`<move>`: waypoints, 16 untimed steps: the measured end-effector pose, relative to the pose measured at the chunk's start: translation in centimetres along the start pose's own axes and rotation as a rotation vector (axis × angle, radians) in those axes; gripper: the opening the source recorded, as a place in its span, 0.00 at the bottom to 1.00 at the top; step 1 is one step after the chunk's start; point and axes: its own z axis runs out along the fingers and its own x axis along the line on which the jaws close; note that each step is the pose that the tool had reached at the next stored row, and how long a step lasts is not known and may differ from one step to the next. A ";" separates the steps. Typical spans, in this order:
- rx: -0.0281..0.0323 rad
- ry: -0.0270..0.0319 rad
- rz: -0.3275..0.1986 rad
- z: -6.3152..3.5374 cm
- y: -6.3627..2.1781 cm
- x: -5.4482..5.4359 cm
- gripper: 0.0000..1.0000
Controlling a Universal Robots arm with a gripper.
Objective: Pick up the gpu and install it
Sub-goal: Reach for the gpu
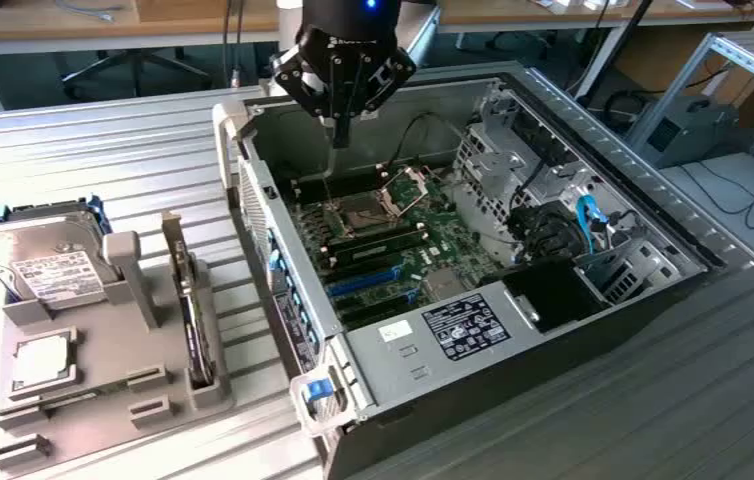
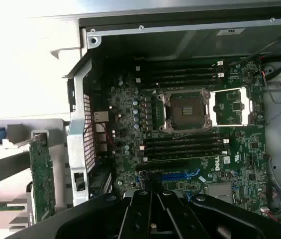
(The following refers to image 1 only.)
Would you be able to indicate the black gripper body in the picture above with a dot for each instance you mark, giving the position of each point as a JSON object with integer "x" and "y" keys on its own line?
{"x": 349, "y": 25}

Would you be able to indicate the black graphics card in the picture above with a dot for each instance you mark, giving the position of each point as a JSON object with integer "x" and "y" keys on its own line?
{"x": 191, "y": 320}

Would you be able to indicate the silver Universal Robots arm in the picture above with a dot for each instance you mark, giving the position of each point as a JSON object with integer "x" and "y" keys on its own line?
{"x": 289, "y": 25}

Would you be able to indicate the open grey PC case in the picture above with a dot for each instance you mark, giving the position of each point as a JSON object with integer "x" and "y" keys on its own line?
{"x": 282, "y": 130}

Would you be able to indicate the metal socket cover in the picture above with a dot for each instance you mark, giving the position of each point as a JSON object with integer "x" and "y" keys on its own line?
{"x": 397, "y": 176}

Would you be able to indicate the black RAM slot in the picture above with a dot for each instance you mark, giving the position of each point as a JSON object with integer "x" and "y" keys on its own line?
{"x": 344, "y": 191}
{"x": 370, "y": 236}
{"x": 341, "y": 187}
{"x": 338, "y": 182}
{"x": 378, "y": 248}
{"x": 374, "y": 242}

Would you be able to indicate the black office chair base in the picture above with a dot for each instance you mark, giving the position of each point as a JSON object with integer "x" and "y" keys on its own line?
{"x": 138, "y": 60}
{"x": 522, "y": 36}

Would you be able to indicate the wooden top office desk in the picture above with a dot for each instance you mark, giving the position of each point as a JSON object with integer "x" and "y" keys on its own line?
{"x": 516, "y": 17}
{"x": 49, "y": 25}

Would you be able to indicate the thin metal locking lever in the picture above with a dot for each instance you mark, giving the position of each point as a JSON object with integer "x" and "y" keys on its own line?
{"x": 326, "y": 192}

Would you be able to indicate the wooden box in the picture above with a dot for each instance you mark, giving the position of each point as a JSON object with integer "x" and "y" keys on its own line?
{"x": 175, "y": 10}

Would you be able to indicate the silver metal drive cage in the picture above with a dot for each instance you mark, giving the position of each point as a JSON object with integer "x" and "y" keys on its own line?
{"x": 502, "y": 165}

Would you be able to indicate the CPU socket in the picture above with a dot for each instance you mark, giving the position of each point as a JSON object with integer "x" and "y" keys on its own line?
{"x": 358, "y": 215}

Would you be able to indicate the green motherboard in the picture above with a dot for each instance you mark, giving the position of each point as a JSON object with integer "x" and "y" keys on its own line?
{"x": 442, "y": 240}

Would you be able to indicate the black slanted pole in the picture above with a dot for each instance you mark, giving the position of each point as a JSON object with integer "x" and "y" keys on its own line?
{"x": 617, "y": 45}

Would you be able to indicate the RAM stick with white label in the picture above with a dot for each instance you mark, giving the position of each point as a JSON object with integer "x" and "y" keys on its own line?
{"x": 382, "y": 254}

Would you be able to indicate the blue expansion slot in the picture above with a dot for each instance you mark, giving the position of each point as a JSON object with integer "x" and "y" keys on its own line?
{"x": 362, "y": 282}

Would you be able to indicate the silver chipset heat sink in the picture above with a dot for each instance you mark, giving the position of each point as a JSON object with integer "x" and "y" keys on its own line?
{"x": 449, "y": 285}

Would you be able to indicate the long black expansion slot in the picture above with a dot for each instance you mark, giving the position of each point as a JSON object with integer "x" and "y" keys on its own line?
{"x": 372, "y": 302}
{"x": 378, "y": 316}

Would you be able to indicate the grey control box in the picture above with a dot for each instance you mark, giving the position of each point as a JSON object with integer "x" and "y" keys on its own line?
{"x": 689, "y": 135}

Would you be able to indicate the silver hard disk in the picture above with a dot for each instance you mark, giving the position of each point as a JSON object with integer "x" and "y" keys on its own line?
{"x": 22, "y": 245}

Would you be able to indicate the perforated metal disk bay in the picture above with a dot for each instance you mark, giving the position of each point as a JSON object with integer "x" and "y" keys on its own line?
{"x": 616, "y": 287}

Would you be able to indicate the grey power supply unit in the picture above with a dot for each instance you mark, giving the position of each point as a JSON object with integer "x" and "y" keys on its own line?
{"x": 402, "y": 370}

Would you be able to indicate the blue plastic case latch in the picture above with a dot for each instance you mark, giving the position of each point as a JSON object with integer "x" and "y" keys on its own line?
{"x": 317, "y": 390}

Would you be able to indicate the silver CPU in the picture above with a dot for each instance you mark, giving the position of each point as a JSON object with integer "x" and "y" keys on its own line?
{"x": 42, "y": 362}

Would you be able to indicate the green RAM stick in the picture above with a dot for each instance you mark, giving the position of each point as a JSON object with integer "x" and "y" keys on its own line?
{"x": 89, "y": 392}

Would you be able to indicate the grey parts rack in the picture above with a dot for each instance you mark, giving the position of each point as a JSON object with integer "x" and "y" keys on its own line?
{"x": 82, "y": 430}

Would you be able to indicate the aluminium profile frame table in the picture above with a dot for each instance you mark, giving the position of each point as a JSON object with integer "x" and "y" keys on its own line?
{"x": 749, "y": 62}

